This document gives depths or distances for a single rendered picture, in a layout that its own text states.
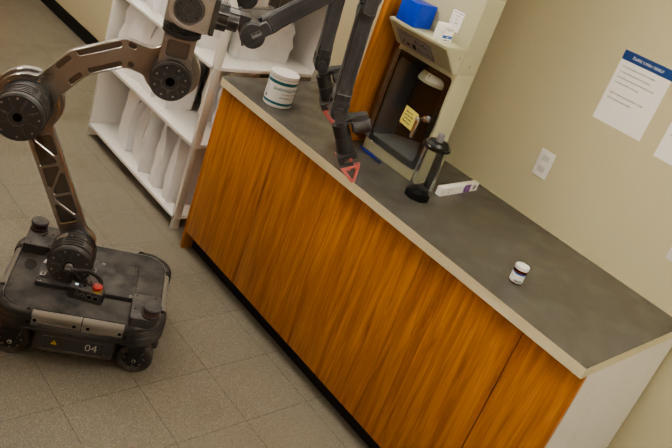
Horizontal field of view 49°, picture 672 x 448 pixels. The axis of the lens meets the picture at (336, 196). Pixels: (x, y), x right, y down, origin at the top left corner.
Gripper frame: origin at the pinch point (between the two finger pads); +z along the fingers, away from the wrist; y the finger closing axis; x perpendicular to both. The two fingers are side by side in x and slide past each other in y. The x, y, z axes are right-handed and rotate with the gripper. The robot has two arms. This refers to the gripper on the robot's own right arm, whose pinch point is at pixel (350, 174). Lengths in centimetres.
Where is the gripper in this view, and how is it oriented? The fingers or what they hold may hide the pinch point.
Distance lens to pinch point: 256.6
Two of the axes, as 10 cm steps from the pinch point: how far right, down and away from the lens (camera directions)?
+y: -1.4, -4.6, 8.8
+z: 1.8, 8.6, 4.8
